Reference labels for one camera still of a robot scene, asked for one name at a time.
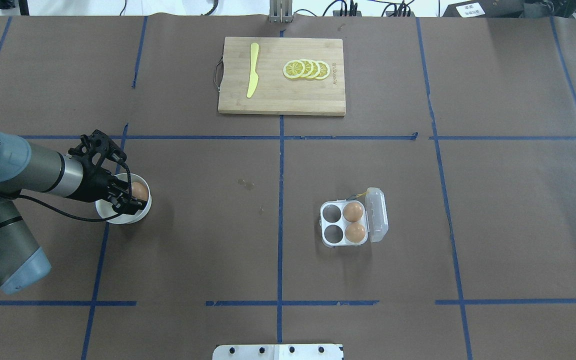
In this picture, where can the brown egg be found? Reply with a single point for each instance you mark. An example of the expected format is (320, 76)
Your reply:
(139, 191)
(355, 233)
(353, 212)

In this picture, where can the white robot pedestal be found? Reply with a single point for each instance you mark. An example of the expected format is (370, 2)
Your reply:
(295, 351)

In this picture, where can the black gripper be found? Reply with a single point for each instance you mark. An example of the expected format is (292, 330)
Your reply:
(91, 184)

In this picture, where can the lemon slice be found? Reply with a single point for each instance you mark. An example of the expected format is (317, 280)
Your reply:
(294, 69)
(307, 66)
(315, 69)
(323, 70)

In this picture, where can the aluminium frame post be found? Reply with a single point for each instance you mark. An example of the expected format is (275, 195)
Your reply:
(281, 11)

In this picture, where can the yellow plastic knife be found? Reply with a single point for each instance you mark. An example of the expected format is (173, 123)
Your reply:
(253, 79)

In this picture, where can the white bowl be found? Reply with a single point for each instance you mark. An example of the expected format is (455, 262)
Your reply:
(104, 208)

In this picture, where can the black box with label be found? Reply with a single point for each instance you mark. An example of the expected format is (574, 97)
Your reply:
(485, 9)

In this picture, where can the wooden cutting board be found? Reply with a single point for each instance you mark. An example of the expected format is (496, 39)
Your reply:
(275, 94)

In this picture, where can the clear plastic egg box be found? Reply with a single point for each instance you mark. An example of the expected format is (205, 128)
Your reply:
(375, 219)

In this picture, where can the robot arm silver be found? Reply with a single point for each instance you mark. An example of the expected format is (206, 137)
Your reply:
(27, 166)

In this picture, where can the brown egg in box front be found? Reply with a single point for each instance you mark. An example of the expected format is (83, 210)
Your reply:
(355, 233)

